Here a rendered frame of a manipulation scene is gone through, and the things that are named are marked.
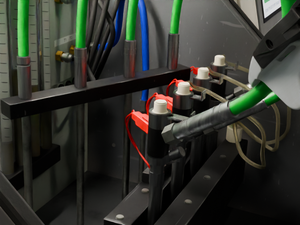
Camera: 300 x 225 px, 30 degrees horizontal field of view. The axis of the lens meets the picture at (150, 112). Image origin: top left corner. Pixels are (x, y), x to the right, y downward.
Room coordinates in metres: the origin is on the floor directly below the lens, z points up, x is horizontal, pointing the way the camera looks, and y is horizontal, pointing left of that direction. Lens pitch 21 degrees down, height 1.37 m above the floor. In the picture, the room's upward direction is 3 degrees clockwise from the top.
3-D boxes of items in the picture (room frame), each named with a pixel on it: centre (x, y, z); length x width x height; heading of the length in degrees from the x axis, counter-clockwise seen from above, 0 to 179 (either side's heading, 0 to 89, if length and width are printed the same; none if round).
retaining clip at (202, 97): (0.71, -0.06, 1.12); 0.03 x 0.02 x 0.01; 67
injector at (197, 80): (0.78, -0.09, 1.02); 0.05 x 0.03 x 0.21; 67
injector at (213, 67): (0.86, -0.12, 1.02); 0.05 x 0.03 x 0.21; 67
